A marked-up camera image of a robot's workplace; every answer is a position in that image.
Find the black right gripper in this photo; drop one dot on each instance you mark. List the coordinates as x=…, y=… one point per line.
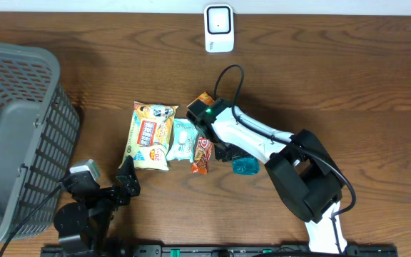
x=222, y=157

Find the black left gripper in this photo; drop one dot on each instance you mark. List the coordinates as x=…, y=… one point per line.
x=130, y=183

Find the small orange box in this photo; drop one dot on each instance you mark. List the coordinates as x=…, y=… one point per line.
x=206, y=99

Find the red chocolate bar wrapper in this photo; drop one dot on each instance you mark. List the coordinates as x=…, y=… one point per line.
x=203, y=151

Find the teal snack packet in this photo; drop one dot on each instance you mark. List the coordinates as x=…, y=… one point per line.
x=184, y=140

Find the yellow snack bag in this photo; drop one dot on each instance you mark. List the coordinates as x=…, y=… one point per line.
x=149, y=135

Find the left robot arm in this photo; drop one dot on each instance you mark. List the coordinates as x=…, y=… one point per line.
x=83, y=225

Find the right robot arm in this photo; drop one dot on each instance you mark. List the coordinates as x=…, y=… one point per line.
x=305, y=177

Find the white barcode scanner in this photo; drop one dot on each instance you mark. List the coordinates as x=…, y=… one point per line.
x=219, y=28

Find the grey plastic basket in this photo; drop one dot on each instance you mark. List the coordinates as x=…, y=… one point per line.
x=39, y=128

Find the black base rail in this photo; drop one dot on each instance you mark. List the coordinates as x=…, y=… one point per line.
x=245, y=251

